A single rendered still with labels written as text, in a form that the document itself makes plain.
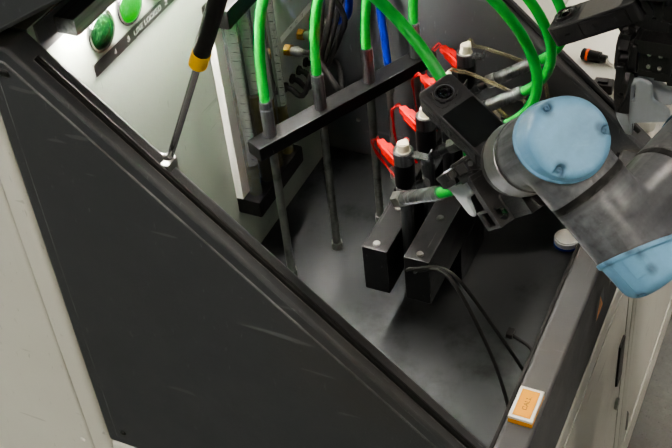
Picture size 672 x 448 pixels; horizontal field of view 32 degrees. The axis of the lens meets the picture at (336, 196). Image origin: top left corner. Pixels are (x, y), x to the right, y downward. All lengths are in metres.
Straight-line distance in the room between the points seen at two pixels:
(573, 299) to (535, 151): 0.60
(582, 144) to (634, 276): 0.13
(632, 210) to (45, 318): 0.81
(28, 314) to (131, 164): 0.39
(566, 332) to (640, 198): 0.52
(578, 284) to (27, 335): 0.73
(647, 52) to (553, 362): 0.43
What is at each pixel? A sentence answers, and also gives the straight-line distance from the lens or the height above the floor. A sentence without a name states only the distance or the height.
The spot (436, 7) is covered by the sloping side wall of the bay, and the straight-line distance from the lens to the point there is 1.80.
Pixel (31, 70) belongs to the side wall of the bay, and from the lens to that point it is 1.26.
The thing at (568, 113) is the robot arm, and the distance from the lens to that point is 1.02.
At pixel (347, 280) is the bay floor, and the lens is 1.80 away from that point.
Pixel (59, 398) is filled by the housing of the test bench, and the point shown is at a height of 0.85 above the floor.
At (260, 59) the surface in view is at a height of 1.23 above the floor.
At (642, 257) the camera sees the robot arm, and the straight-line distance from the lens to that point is 1.05.
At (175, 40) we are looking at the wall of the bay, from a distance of 1.54.
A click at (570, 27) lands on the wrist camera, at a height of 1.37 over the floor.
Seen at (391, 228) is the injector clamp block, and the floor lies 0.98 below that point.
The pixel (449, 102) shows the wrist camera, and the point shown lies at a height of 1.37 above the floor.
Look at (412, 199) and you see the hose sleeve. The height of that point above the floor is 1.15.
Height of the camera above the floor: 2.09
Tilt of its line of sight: 40 degrees down
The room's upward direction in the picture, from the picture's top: 7 degrees counter-clockwise
